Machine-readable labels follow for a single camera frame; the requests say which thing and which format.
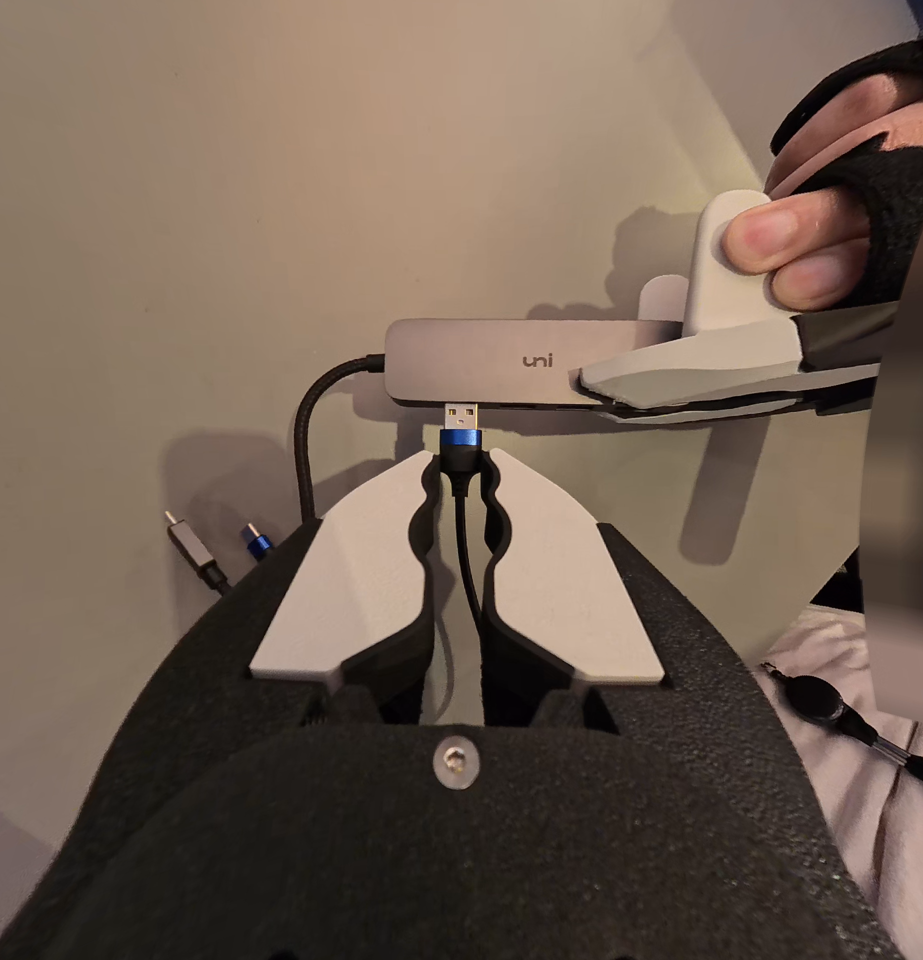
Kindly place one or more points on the person's right hand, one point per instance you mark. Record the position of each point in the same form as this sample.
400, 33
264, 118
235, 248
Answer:
799, 240

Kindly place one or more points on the person's pale shirt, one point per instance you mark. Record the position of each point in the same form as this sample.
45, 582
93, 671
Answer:
881, 825

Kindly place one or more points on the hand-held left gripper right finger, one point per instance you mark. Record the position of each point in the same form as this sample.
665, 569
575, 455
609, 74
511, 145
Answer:
566, 600

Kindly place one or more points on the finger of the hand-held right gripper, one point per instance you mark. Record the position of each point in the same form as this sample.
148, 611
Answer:
694, 371
662, 300

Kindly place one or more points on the black badge reel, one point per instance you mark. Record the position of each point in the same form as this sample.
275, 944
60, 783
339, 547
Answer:
814, 701

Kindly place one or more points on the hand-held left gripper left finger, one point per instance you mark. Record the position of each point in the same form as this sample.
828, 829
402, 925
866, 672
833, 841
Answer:
356, 592

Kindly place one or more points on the grey usb hub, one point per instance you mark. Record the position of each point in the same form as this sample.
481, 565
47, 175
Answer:
469, 360

